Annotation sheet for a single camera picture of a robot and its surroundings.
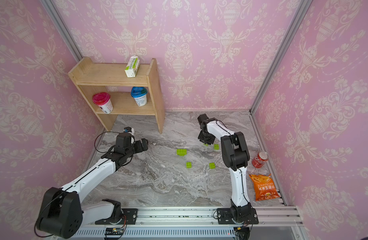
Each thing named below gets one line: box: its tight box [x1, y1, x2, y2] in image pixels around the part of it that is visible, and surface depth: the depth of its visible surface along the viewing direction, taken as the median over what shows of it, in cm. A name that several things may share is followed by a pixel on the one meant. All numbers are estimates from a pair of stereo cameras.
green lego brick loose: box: [208, 162, 216, 169], surface depth 91 cm
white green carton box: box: [124, 55, 140, 78], surface depth 79 cm
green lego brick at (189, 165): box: [186, 162, 193, 169], surface depth 92 cm
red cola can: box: [251, 151, 269, 169], surface depth 85 cm
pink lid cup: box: [92, 92, 114, 114], surface depth 87 cm
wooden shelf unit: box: [68, 56, 166, 134], surface depth 87 cm
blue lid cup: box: [131, 86, 148, 107], surface depth 91 cm
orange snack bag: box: [249, 174, 281, 201], surface depth 80 cm
